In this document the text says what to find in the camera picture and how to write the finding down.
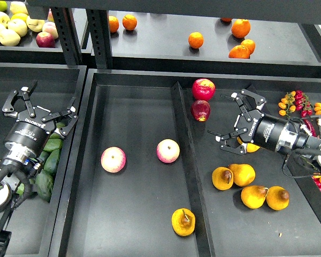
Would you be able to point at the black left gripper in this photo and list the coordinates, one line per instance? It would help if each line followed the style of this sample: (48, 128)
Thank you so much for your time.
(34, 126)

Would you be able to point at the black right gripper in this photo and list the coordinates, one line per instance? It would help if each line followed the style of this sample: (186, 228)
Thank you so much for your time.
(266, 131)

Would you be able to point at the dark green avocado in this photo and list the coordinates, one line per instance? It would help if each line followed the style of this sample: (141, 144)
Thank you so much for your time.
(52, 161)

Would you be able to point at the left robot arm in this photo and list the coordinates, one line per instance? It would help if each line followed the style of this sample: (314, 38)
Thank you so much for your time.
(18, 173)

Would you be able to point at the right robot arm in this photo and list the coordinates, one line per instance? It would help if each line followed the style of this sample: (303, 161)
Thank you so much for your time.
(307, 149)

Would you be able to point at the yellow pear with brown end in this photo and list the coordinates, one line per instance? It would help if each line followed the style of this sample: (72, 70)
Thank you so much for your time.
(222, 178)

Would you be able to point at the green avocado middle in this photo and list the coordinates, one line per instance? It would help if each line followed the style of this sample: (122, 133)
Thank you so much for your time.
(44, 183)

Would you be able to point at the bright red apple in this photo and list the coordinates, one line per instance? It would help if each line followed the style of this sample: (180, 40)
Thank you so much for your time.
(203, 89)

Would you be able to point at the cherry tomato cluster upper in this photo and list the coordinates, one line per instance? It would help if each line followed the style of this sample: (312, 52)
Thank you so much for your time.
(295, 101)

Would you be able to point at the dark red apple on shelf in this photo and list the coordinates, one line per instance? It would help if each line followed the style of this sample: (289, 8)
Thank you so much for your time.
(45, 40)

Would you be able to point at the red chili pepper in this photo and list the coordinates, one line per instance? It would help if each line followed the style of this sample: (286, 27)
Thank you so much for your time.
(310, 127)

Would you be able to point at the orange front right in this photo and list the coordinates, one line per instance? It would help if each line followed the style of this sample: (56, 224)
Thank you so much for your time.
(240, 52)

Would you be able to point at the yellow apple front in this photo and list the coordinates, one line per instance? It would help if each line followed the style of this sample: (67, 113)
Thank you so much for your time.
(9, 37)

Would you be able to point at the orange behind right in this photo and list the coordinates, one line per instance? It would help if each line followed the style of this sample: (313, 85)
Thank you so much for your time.
(249, 44)

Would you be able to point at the pink apple right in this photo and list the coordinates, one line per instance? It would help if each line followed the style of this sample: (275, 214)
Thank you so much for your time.
(167, 151)

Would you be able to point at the pink apple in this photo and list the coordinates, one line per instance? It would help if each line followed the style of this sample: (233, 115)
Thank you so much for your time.
(167, 151)
(113, 159)

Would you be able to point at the pink apple left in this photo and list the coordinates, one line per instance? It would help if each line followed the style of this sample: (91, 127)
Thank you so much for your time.
(113, 159)

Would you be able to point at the large orange upper right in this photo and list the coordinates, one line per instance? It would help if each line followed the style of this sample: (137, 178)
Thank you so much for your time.
(241, 28)

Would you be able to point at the orange middle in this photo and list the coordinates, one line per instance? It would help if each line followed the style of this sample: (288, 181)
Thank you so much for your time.
(195, 40)

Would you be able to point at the orange far left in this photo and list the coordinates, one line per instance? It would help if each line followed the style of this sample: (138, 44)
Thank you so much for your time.
(113, 24)

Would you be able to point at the black centre tray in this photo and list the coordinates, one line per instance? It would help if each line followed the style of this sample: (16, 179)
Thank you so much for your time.
(128, 213)

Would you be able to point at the black tray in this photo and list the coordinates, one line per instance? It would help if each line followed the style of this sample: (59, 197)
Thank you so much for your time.
(128, 213)
(32, 224)

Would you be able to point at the black left tray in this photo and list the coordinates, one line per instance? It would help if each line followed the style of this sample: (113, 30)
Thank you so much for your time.
(32, 224)

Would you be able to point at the black shelf post left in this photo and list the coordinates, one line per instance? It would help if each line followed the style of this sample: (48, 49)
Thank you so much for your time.
(67, 35)

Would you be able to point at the black shelf post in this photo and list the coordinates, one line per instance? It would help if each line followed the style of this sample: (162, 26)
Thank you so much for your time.
(98, 23)
(67, 35)

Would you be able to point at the black shelf post right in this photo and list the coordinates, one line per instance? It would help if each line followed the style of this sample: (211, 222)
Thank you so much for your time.
(98, 23)

